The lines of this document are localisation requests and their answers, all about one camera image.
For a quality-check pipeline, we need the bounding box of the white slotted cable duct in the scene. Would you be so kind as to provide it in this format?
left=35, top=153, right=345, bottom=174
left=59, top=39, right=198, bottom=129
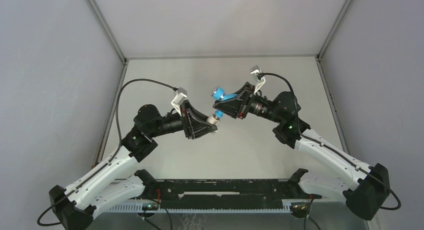
left=106, top=201, right=293, bottom=213

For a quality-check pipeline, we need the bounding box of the blue plastic water faucet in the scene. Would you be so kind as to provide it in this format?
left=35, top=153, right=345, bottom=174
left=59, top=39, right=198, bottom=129
left=211, top=87, right=237, bottom=120

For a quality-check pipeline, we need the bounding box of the black camera cable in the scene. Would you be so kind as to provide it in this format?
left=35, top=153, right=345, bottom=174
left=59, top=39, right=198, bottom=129
left=36, top=78, right=180, bottom=227
left=259, top=72, right=402, bottom=211

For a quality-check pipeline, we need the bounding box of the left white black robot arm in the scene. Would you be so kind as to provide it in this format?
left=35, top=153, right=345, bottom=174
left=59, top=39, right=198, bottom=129
left=49, top=100, right=223, bottom=229

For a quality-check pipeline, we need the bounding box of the left black camera cable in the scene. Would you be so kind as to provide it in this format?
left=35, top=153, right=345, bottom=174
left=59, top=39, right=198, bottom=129
left=36, top=78, right=180, bottom=227

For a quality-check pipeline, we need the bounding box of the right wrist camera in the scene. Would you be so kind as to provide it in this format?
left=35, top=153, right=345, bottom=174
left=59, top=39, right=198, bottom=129
left=250, top=65, right=266, bottom=94

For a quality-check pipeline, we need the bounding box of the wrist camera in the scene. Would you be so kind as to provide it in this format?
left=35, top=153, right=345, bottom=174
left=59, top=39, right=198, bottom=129
left=171, top=87, right=188, bottom=116
left=250, top=65, right=266, bottom=94

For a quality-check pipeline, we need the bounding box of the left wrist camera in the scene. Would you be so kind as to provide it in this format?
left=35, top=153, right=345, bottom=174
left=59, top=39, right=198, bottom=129
left=171, top=87, right=188, bottom=116

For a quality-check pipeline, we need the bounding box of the aluminium frame rail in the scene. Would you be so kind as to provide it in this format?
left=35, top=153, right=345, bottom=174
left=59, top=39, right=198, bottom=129
left=74, top=178, right=377, bottom=202

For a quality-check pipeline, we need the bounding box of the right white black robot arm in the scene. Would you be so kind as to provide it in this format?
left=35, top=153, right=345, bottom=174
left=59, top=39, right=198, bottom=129
left=211, top=83, right=390, bottom=220

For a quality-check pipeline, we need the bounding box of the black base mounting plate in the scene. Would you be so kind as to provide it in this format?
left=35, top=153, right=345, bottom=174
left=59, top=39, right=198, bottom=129
left=138, top=169, right=312, bottom=211

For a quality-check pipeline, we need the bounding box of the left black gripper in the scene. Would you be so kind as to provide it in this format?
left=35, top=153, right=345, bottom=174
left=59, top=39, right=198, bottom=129
left=148, top=99, right=217, bottom=138

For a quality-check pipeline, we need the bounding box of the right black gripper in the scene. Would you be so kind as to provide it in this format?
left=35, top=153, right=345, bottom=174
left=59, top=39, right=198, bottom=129
left=212, top=83, right=282, bottom=125

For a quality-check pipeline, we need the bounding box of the right black camera cable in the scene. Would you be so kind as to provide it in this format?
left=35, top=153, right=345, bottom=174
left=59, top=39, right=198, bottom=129
left=259, top=72, right=402, bottom=211

